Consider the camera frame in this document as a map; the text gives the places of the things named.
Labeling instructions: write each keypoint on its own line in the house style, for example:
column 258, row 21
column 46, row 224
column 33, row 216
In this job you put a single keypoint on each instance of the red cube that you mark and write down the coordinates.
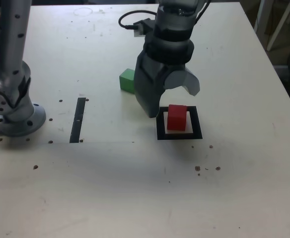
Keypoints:
column 176, row 119

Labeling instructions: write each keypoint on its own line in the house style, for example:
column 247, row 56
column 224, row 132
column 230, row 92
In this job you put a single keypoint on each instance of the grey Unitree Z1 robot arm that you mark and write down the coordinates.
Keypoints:
column 11, row 49

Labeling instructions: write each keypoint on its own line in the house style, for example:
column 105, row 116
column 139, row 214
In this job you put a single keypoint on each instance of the green cube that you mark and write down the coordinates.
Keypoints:
column 126, row 81

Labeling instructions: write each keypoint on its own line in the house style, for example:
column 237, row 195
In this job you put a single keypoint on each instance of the white metal frame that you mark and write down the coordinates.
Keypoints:
column 263, row 12

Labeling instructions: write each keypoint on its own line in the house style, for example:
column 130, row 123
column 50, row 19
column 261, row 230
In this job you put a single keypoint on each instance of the black tape strip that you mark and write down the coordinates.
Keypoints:
column 77, row 119

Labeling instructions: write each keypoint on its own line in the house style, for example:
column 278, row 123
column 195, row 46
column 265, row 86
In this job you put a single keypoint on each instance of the small white and black camera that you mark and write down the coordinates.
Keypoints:
column 142, row 28

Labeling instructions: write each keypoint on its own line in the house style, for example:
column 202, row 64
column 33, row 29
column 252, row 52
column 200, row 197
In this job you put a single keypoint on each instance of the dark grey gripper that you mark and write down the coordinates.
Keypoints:
column 174, row 67

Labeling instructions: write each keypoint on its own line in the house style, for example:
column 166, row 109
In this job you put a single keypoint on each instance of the black tape square outline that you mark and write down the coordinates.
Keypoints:
column 197, row 124

